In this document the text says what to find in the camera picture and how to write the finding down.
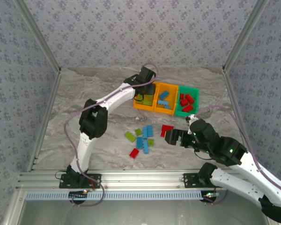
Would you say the orange plastic bin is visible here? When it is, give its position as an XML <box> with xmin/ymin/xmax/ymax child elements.
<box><xmin>154</xmin><ymin>82</ymin><xmax>180</xmax><ymax>115</ymax></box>
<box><xmin>133</xmin><ymin>82</ymin><xmax>158</xmax><ymax>111</ymax></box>

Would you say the green plastic bin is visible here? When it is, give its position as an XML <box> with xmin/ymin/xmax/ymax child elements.
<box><xmin>174</xmin><ymin>85</ymin><xmax>200</xmax><ymax>117</ymax></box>

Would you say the black controller board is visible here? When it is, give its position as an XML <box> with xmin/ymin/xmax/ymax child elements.
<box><xmin>68</xmin><ymin>189</ymin><xmax>89</xmax><ymax>200</ymax></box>
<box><xmin>201</xmin><ymin>191</ymin><xmax>220</xmax><ymax>203</ymax></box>

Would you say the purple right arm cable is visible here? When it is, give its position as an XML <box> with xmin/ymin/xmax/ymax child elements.
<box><xmin>194</xmin><ymin>105</ymin><xmax>281</xmax><ymax>206</ymax></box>

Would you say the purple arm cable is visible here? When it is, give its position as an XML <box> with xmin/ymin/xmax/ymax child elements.
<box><xmin>194</xmin><ymin>105</ymin><xmax>281</xmax><ymax>206</ymax></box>
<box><xmin>64</xmin><ymin>62</ymin><xmax>159</xmax><ymax>207</ymax></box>

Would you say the wide aluminium base rail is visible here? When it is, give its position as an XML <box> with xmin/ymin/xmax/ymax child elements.
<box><xmin>15</xmin><ymin>170</ymin><xmax>272</xmax><ymax>191</ymax></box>

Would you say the aluminium frame rail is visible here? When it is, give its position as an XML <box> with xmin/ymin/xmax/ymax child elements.
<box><xmin>222</xmin><ymin>67</ymin><xmax>259</xmax><ymax>171</ymax></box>
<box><xmin>28</xmin><ymin>68</ymin><xmax>63</xmax><ymax>172</ymax></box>
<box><xmin>2</xmin><ymin>190</ymin><xmax>26</xmax><ymax>225</ymax></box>

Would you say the slotted pale blue cable duct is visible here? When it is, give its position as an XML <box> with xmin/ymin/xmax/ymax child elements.
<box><xmin>25</xmin><ymin>190</ymin><xmax>205</xmax><ymax>201</ymax></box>

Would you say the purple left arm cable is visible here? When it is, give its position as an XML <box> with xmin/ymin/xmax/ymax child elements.
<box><xmin>64</xmin><ymin>62</ymin><xmax>159</xmax><ymax>207</ymax></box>

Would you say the aluminium frame post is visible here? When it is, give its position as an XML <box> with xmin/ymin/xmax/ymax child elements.
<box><xmin>13</xmin><ymin>0</ymin><xmax>63</xmax><ymax>72</ymax></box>
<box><xmin>222</xmin><ymin>0</ymin><xmax>270</xmax><ymax>72</ymax></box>

